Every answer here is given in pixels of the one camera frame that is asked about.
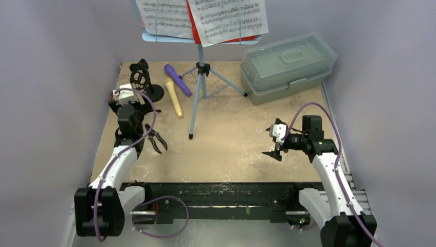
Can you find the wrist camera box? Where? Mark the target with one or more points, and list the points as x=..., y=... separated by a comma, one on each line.
x=278, y=136
x=124, y=96

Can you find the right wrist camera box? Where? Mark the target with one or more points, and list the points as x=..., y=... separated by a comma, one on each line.
x=278, y=136

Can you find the translucent green storage box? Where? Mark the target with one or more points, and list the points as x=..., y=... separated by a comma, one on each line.
x=279, y=69

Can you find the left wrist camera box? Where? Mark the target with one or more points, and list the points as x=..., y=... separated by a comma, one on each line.
x=124, y=96

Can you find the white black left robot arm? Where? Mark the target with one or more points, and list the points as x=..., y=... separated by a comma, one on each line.
x=100, y=208

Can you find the light blue music stand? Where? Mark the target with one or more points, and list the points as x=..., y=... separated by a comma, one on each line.
x=203, y=69

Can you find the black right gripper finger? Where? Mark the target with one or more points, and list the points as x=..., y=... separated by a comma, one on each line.
x=276, y=126
x=276, y=154

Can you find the red folder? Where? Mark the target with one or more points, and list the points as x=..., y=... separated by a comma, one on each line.
x=198, y=41

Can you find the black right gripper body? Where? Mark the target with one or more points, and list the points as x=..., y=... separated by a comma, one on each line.
x=278, y=145

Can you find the black round-base microphone stand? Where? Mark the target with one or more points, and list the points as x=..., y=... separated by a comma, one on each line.
x=153, y=90

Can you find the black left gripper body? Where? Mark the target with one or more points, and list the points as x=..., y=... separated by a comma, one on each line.
x=113, y=104

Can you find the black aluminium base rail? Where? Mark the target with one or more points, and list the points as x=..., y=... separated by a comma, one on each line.
x=274, y=202

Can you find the sheet music page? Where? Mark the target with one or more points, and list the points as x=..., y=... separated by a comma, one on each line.
x=165, y=18
x=219, y=21

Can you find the black pliers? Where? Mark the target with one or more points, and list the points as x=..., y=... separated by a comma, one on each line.
x=153, y=137

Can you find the purple toy microphone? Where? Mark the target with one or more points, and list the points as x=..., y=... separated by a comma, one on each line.
x=170, y=71

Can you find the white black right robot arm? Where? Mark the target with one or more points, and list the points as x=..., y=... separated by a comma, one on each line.
x=342, y=220

